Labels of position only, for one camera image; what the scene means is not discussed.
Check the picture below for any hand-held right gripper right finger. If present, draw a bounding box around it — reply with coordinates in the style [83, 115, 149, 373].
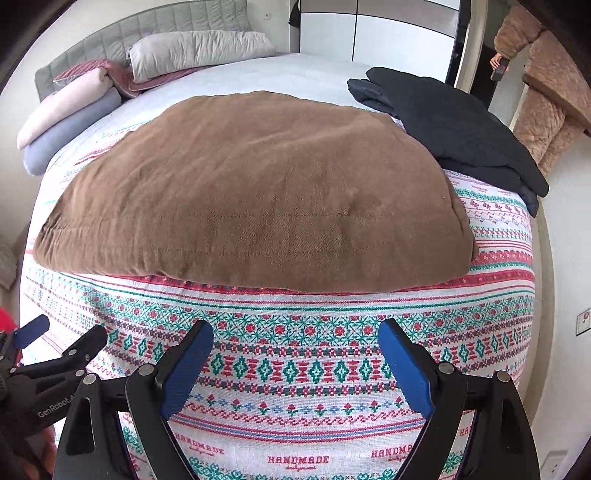
[378, 318, 541, 480]

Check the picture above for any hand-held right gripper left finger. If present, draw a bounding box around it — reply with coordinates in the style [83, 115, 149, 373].
[54, 319, 215, 480]

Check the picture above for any black folded coat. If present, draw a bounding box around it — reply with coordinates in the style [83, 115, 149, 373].
[346, 67, 550, 217]

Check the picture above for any blue-grey pillow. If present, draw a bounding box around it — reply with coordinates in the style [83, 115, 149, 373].
[23, 88, 123, 176]

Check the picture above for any white wardrobe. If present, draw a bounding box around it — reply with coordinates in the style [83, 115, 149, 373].
[288, 0, 472, 88]

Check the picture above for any brown coat with fur hood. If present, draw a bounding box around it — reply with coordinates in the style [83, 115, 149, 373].
[33, 91, 477, 294]

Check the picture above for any pink pillow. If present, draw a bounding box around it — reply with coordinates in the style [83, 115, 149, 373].
[17, 68, 114, 150]

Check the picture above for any light grey pillow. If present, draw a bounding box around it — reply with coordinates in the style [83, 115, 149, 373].
[127, 30, 278, 85]

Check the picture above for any red green patterned blanket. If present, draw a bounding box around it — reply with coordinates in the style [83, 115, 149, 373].
[21, 99, 539, 480]

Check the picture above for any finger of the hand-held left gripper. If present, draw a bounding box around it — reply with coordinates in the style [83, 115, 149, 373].
[11, 324, 108, 377]
[0, 315, 51, 367]

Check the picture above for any grey padded headboard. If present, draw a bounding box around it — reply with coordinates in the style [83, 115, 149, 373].
[34, 0, 252, 102]

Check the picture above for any bed with grey sheet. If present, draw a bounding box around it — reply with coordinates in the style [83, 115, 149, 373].
[18, 52, 543, 480]

